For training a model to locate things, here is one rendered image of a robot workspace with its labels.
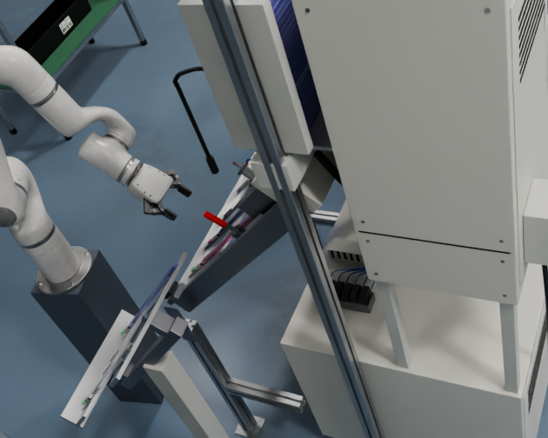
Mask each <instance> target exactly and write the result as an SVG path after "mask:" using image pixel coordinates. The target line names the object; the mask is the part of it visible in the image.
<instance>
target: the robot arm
mask: <svg viewBox="0 0 548 438"><path fill-rule="evenodd" d="M0 84H2V85H6V86H9V87H11V88H12V89H13V90H14V91H16V92H17V93H18V94H19V95H20V96H21V97H22V98H23V99H24V100H25V101H26V102H27V103H28V104H29V105H30V106H31V107H32V108H33V109H34V110H35V111H36V112H38V113H39V114H40V115H41V116H42V117H43V118H44V119H45V120H46V121H47V122H48V123H49V124H50V125H51V126H52V127H53V128H54V129H56V130H57V131H58V132H59V133H60V134H62V135H63V136H67V137H71V136H75V135H76V134H78V133H79V132H80V131H82V130H83V129H85V128H86V127H88V126H89V125H91V124H92V123H94V122H97V121H100V122H102V123H104V124H105V125H106V126H107V128H108V132H107V134H106V135H105V136H101V135H99V134H98V133H97V132H92V133H91V134H89V136H88V137H87V138H86V139H85V141H84V143H83V144H82V146H81V148H80V150H79V151H78V156H79V157H80V158H82V159H83V160H85V161H86V162H87V163H89V164H90V165H92V166H94V167H95V168H97V169H99V170H100V171H102V172H104V174H106V175H107V176H109V177H111V178H112V179H114V180H116V181H117V182H119V183H121V184H122V185H123V186H124V185H125V184H126V183H128V184H127V186H128V188H127V190H128V191H129V192H130V193H131V194H132V195H133V196H134V197H136V198H137V199H138V200H139V201H140V202H142V203H143V204H144V213H145V214H146V215H153V216H155V215H163V216H165V217H166V218H168V219H170V220H172V221H175V219H176V218H177V214H175V213H174V212H172V211H171V210H169V209H167V208H165V209H164V207H163V204H162V203H161V201H162V199H163V198H164V196H165V194H166V193H167V191H168V190H169V189H177V191H178V192H180V193H181V194H183V195H184V196H186V197H190V195H191V193H192V191H191V190H190V189H188V188H187V187H185V186H184V185H183V184H182V182H181V181H180V178H179V176H178V175H177V172H176V171H175V170H174V169H171V170H168V171H166V172H162V171H160V170H159V169H156V168H154V167H152V166H150V165H148V164H145V163H144V164H141V165H139V163H140V161H139V160H138V159H136V158H135V157H134V156H132V155H130V154H129V153H128V150H129V149H130V147H131V145H132V144H133V143H134V142H135V140H136V137H137V133H136V131H135V130H134V129H133V127H132V126H131V125H130V124H129V123H128V122H127V121H126V120H125V119H124V118H123V117H122V116H121V115H120V114H119V113H118V112H116V111H115V110H113V109H110V108H106V107H99V106H92V107H84V108H83V107H80V106H79V105H78V104H77V103H76V102H75V101H74V100H73V99H72V98H71V97H70V96H69V95H68V93H67V92H66V91H65V90H64V89H63V88H62V87H61V86H60V85H59V84H58V83H57V82H56V81H55V80H54V79H53V78H52V76H51V75H50V74H49V73H48V72H47V71H46V70H45V69H44V68H43V67H42V66H41V65H40V64H39V63H38V62H37V61H36V60H35V59H34V58H33V57H32V56H31V55H30V54H29V53H28V52H26V51H25V50H23V49H21V48H18V47H16V46H11V45H0ZM170 176H172V177H173V179H172V178H171V177H170ZM173 180H174V181H173ZM0 228H9V229H10V233H11V234H12V236H13V237H14V239H15V240H16V241H17V243H18V244H19V245H20V247H21V248H22V249H23V251H24V252H25V253H26V254H27V256H28V257H29V258H30V259H31V260H32V261H33V263H34V264H35V265H36V266H37V268H38V271H37V275H36V284H37V286H38V288H39V289H40V290H41V291H42V292H44V293H45V294H47V295H61V294H64V293H67V292H69V291H71V290H73V289H74V288H76V287H77V286H78V285H80V284H81V283H82V282H83V281H84V280H85V279H86V277H87V276H88V274H89V273H90V271H91V268H92V257H91V255H90V252H89V251H88V250H87V249H85V248H82V247H78V246H70V244H69V243H68V242H67V240H66V239H65V238H64V236H63V234H62V233H61V232H60V230H59V229H58V227H57V226H56V224H55V223H54V222H53V221H52V219H51V218H50V216H49V215H48V213H47V212H46V210H45V207H44V205H43V200H42V197H41V195H40V192H39V189H38V187H37V183H36V181H35V179H34V176H33V175H32V174H31V172H30V170H29V169H28V167H27V166H26V165H25V164H24V163H23V162H21V161H20V160H18V159H17V158H15V157H12V156H6V154H5V151H4V148H3V144H2V141H1V139H0Z"/></svg>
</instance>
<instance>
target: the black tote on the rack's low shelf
mask: <svg viewBox="0 0 548 438"><path fill-rule="evenodd" d="M91 10H92V8H91V7H90V4H89V2H88V0H54V1H53V2H52V3H51V4H50V5H49V6H48V7H47V8H46V9H45V11H44V12H43V13H42V14H41V15H40V16H39V17H38V18H37V19H36V20H35V21H34V22H33V23H32V24H31V25H30V26H29V27H28V28H27V29H26V30H25V31H24V32H23V33H22V35H21V36H20V37H19V38H18V39H17V40H16V41H15V44H16V45H17V47H18V48H21V49H23V50H25V51H26V52H28V53H29V54H30V55H31V56H32V57H33V58H34V59H35V60H36V61H37V62H38V63H39V64H40V65H42V64H43V63H44V62H45V61H46V60H47V59H48V57H49V56H50V55H51V54H52V53H53V52H54V51H55V50H56V49H57V47H58V46H59V45H60V44H61V43H62V42H63V41H64V39H65V38H66V37H67V36H68V35H69V34H70V33H71V32H72V31H73V30H74V29H75V28H76V27H77V26H78V25H79V24H80V23H81V21H82V20H83V19H84V18H85V17H86V16H87V15H88V14H89V12H90V11H91Z"/></svg>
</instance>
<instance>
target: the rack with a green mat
mask: <svg viewBox="0 0 548 438"><path fill-rule="evenodd" d="M88 2H89V4H90V7H91V8H92V10H91V11H90V12H89V14H88V15H87V16H86V17H85V18H84V19H83V20H82V21H81V23H80V24H79V25H78V26H77V27H76V28H75V29H74V30H73V31H72V32H71V33H70V34H69V35H68V36H67V37H66V38H65V39H64V41H63V42H62V43H61V44H60V45H59V46H58V47H57V49H56V50H55V51H54V52H53V53H52V54H51V55H50V56H49V57H48V59H47V60H46V61H45V62H44V63H43V64H42V65H41V66H42V67H43V68H44V69H45V70H46V71H47V72H48V73H49V74H50V75H51V76H52V78H53V79H54V80H56V79H57V78H58V76H59V75H60V74H61V73H62V72H63V70H64V69H65V68H66V67H67V66H68V65H69V64H70V62H71V61H72V60H73V59H74V58H75V57H76V55H77V54H78V53H79V52H80V51H81V50H82V48H83V47H84V46H85V45H86V44H87V42H89V44H93V43H94V42H95V40H94V38H93V36H94V35H95V34H96V33H97V32H98V31H99V29H100V28H101V27H102V26H103V25H104V24H105V22H106V21H107V20H108V19H109V18H110V16H111V15H112V14H113V13H114V12H115V11H116V10H117V8H118V7H119V6H120V5H121V4H123V6H124V9H125V11H126V13H127V15H128V17H129V19H130V22H131V24H132V26H133V28H134V30H135V32H136V34H137V37H138V39H139V41H140V43H141V45H142V46H145V45H146V44H147V41H146V39H145V37H144V33H143V32H142V30H141V28H140V25H139V23H138V21H137V19H136V17H135V14H134V12H133V10H132V8H131V6H130V3H129V1H128V0H88ZM0 35H1V37H2V38H3V40H4V41H5V43H6V44H7V45H11V46H16V47H17V45H16V44H15V42H14V40H13V39H12V37H11V36H10V33H9V32H8V31H7V29H6V28H5V26H4V24H3V22H2V21H1V19H0ZM0 92H3V93H16V94H18V93H17V92H16V91H14V90H13V89H12V88H11V87H9V86H6V85H2V84H0ZM0 118H1V120H2V121H3V123H4V125H5V126H6V128H7V129H8V130H9V132H10V133H11V134H12V135H15V134H16V133H17V130H16V128H15V127H14V125H13V124H12V122H11V121H10V119H9V118H8V117H7V115H6V114H5V112H4V111H3V109H2V107H1V106H0Z"/></svg>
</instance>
